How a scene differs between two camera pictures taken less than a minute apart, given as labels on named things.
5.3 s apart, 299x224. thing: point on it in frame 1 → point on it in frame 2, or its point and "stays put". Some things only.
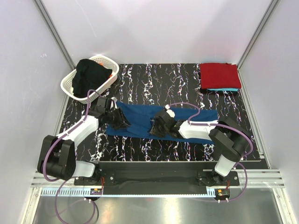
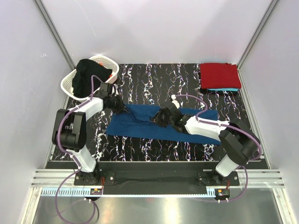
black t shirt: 87,75 stays put
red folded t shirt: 219,75 stays put
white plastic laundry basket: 66,83 stays put
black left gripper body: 111,115 → 116,103
